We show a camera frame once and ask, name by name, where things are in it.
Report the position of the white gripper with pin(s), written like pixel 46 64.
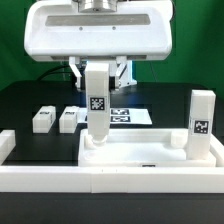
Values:
pixel 58 30

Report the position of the fiducial marker sheet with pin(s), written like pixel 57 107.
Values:
pixel 130 116

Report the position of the white U-shaped fence wall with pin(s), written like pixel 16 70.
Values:
pixel 76 179

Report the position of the white desk top tray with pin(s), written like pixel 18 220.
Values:
pixel 139 148

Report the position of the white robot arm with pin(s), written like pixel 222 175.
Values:
pixel 128 75

